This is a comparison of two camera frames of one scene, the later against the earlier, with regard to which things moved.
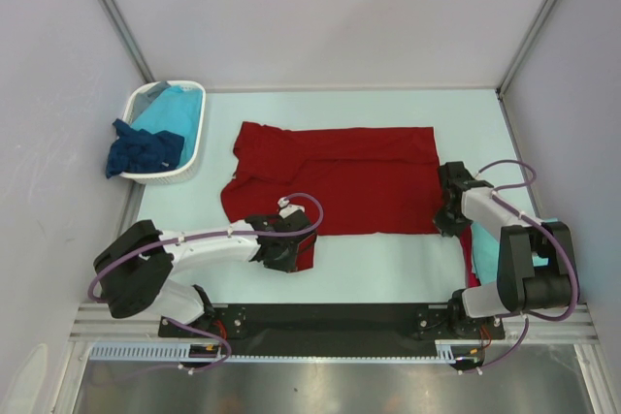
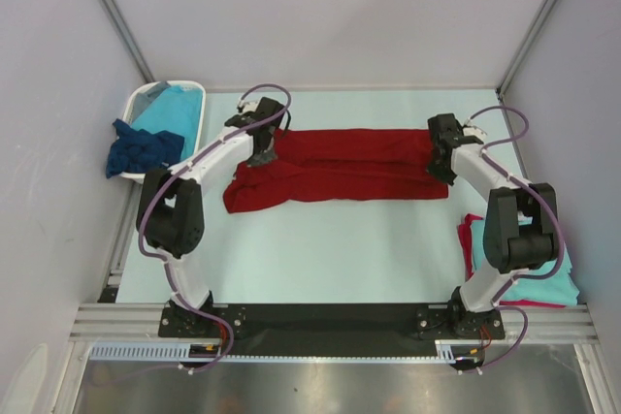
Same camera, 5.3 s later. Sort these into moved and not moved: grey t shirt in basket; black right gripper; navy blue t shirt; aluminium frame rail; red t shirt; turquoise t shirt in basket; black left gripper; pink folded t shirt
Moved: red t shirt; black left gripper; black right gripper
Not moved: aluminium frame rail; turquoise t shirt in basket; grey t shirt in basket; pink folded t shirt; navy blue t shirt
